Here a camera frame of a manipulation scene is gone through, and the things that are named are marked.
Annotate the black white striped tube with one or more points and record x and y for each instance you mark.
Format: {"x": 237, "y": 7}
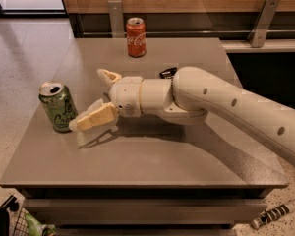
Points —
{"x": 274, "y": 214}

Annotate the right metal bracket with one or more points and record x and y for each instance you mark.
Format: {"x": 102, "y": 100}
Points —
{"x": 257, "y": 36}

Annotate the orange Coca-Cola can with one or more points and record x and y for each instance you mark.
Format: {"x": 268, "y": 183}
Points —
{"x": 136, "y": 37}

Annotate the wire basket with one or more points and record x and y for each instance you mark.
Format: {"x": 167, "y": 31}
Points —
{"x": 20, "y": 225}

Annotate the black object bottom left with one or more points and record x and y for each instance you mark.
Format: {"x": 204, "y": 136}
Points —
{"x": 10, "y": 204}

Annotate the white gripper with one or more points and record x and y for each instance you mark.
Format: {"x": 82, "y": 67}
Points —
{"x": 125, "y": 94}

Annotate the left metal bracket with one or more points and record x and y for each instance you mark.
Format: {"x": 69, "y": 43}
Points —
{"x": 116, "y": 18}

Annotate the grey table drawer front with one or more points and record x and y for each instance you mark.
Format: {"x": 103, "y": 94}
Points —
{"x": 144, "y": 211}

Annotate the green bag in basket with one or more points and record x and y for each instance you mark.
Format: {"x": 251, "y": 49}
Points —
{"x": 35, "y": 228}

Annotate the metal bracket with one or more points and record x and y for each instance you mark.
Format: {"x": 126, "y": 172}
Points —
{"x": 257, "y": 36}
{"x": 116, "y": 18}

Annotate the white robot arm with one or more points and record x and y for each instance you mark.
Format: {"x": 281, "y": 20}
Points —
{"x": 186, "y": 99}

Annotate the green LaCroix can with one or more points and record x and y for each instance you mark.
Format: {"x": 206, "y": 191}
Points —
{"x": 58, "y": 105}

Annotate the black snack bar wrapper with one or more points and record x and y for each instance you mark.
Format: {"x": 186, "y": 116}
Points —
{"x": 168, "y": 73}

